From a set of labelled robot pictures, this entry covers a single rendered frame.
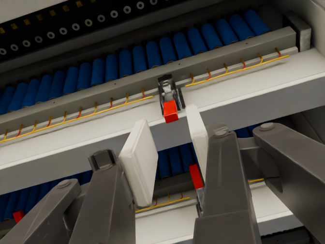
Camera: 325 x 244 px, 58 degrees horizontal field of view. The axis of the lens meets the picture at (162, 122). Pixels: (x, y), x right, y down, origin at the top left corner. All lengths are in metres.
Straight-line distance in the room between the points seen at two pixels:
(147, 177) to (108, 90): 0.22
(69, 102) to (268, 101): 0.23
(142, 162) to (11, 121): 0.29
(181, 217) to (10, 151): 0.25
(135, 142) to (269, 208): 0.33
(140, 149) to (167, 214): 0.32
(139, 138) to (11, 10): 0.21
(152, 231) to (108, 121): 0.19
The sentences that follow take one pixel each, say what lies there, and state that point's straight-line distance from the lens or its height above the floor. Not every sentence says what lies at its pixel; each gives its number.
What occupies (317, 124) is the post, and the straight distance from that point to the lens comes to 0.46.
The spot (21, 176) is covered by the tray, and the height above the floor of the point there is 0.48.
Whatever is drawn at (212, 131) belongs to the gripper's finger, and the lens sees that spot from 0.16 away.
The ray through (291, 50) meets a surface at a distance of 0.38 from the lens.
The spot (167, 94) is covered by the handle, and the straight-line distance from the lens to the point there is 0.32.
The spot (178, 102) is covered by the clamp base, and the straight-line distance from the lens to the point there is 0.32.
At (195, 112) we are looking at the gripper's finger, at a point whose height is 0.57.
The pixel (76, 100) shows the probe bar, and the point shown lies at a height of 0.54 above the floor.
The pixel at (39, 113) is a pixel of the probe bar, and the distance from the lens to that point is 0.40.
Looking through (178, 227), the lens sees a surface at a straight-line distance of 0.46.
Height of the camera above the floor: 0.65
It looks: 27 degrees down
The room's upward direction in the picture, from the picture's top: 19 degrees counter-clockwise
